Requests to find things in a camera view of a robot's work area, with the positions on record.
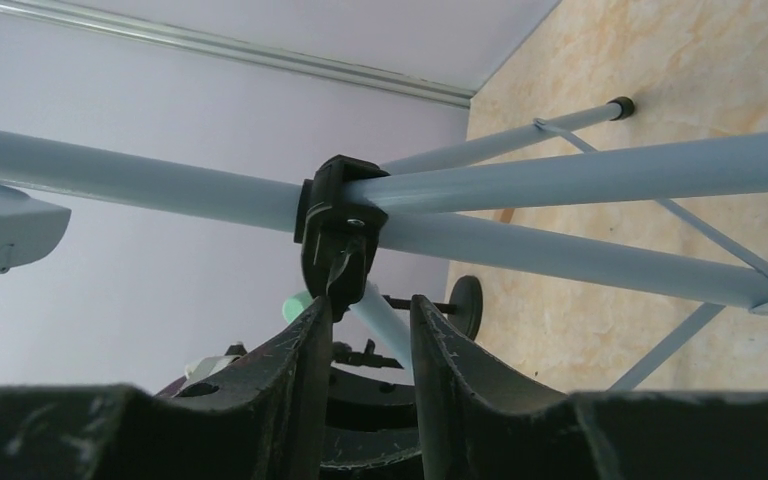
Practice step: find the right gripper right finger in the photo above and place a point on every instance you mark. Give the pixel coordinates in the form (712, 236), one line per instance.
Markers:
(480, 419)

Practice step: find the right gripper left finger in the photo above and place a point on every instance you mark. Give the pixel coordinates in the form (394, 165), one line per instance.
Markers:
(101, 431)

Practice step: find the blue music stand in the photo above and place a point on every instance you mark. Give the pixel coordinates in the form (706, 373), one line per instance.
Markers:
(130, 297)

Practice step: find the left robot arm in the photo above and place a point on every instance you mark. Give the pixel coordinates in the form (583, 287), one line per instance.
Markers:
(371, 424)

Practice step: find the black microphone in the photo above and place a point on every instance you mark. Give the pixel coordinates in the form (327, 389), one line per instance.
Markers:
(463, 310)

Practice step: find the mint green microphone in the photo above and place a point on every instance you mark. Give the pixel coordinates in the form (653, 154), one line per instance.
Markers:
(295, 305)

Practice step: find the wooden block far left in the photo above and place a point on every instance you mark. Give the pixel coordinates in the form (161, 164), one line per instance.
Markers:
(504, 215)

